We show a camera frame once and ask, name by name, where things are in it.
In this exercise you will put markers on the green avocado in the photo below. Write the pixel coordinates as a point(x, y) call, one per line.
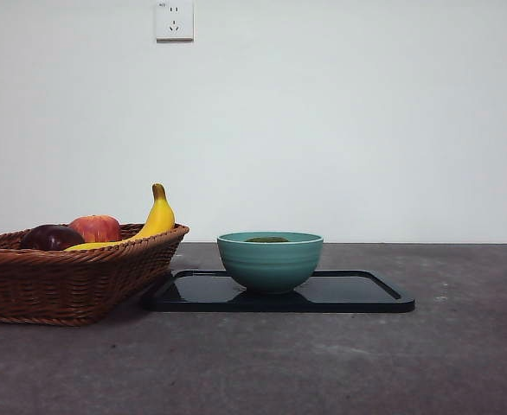
point(266, 238)

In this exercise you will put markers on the teal bowl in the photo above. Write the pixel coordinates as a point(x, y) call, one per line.
point(271, 263)

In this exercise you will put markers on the yellow banana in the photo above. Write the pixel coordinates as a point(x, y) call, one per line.
point(161, 216)

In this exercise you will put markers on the black rectangular tray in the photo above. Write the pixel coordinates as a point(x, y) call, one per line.
point(357, 294)

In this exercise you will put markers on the red apple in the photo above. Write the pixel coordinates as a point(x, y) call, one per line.
point(98, 227)

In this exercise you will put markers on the dark purple round fruit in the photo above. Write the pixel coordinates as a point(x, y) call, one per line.
point(48, 238)

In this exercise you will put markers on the brown wicker basket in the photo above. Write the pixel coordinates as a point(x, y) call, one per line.
point(41, 285)

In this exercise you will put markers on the white wall socket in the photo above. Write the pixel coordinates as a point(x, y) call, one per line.
point(175, 21)

